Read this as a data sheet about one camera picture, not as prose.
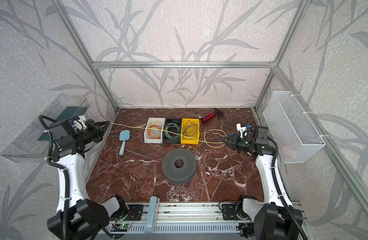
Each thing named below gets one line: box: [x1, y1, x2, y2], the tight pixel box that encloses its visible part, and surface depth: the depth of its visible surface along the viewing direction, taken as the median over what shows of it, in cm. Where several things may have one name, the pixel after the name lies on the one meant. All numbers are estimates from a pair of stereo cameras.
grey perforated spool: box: [161, 148, 197, 185], surface depth 85 cm
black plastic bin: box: [162, 118, 182, 144], surface depth 101 cm
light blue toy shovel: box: [119, 129, 131, 156], surface depth 104 cm
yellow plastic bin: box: [180, 118, 200, 145], surface depth 101 cm
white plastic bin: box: [144, 117, 166, 144], surface depth 104 cm
